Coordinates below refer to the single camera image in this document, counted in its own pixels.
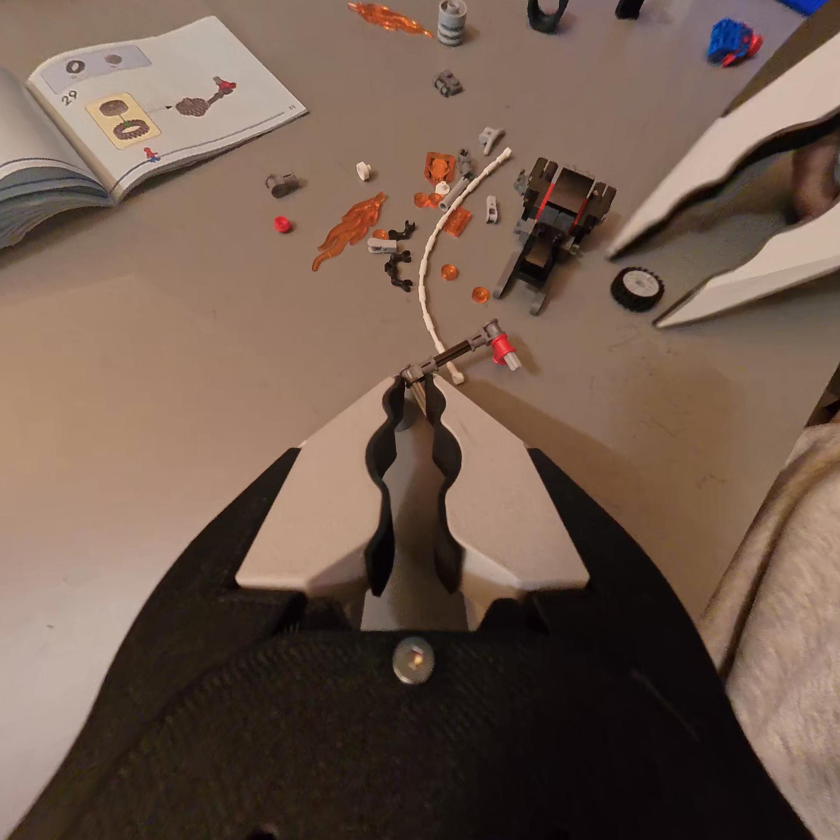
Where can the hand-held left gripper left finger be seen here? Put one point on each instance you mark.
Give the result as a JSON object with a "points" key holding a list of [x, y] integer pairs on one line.
{"points": [[308, 525]]}

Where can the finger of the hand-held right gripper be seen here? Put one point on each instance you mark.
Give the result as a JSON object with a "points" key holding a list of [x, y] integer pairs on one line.
{"points": [[774, 269], [754, 131]]}

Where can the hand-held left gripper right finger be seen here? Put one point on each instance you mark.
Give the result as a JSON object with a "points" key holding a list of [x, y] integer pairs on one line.
{"points": [[518, 525]]}

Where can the thin black lego tire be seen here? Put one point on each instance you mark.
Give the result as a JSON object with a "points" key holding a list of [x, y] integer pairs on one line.
{"points": [[617, 292]]}

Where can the axle assembly with red joint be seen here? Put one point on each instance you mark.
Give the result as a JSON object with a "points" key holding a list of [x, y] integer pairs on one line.
{"points": [[459, 348]]}

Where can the lego instruction booklet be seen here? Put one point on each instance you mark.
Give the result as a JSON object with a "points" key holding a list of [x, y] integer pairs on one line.
{"points": [[164, 98]]}

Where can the blue red lego piece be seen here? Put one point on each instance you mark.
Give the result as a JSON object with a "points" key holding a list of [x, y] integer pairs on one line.
{"points": [[732, 39]]}

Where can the flame lego minifigure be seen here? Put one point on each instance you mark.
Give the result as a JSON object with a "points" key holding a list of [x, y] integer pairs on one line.
{"points": [[630, 8]]}

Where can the black lego motorcycle build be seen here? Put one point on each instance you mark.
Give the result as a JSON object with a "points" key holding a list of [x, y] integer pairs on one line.
{"points": [[558, 223]]}

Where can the small dark grey lego clip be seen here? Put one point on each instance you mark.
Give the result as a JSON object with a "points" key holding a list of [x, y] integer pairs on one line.
{"points": [[522, 182]]}

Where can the wide black lego tire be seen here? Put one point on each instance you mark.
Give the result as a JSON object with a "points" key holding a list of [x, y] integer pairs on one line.
{"points": [[538, 23]]}

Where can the white flexible lego tube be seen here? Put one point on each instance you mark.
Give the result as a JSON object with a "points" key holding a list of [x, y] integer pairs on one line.
{"points": [[425, 275]]}

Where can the small grey lego brick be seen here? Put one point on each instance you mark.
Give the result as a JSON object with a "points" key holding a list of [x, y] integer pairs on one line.
{"points": [[491, 208]]}

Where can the light grey lego bar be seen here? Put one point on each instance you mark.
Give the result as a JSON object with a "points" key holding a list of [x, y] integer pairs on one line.
{"points": [[382, 246]]}

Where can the dark grey lego connector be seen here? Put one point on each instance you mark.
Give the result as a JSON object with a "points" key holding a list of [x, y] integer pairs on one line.
{"points": [[465, 163]]}

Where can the orange lego flame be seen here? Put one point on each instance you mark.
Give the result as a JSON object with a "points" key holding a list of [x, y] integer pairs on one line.
{"points": [[387, 18], [354, 229]]}

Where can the red round lego stud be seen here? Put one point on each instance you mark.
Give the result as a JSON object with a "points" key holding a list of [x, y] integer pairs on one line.
{"points": [[283, 224]]}

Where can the orange rectangular lego plate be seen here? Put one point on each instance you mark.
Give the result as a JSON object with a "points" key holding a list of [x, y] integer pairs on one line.
{"points": [[456, 222]]}

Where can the dark grey lego plate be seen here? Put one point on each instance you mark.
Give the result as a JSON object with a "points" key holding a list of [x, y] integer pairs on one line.
{"points": [[449, 83]]}

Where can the orange transparent lego slope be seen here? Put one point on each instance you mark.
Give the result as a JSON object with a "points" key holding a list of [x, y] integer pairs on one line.
{"points": [[438, 167]]}

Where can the black lego clip piece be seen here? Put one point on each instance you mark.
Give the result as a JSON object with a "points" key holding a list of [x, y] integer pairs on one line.
{"points": [[282, 186]]}

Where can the white round lego stud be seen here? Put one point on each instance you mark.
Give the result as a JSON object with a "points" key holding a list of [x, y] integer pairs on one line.
{"points": [[363, 171]]}

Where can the person's right hand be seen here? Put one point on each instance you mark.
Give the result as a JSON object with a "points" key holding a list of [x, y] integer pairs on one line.
{"points": [[820, 180]]}

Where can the blue plastic bin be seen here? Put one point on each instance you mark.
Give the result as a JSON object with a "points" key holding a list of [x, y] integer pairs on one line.
{"points": [[804, 5]]}

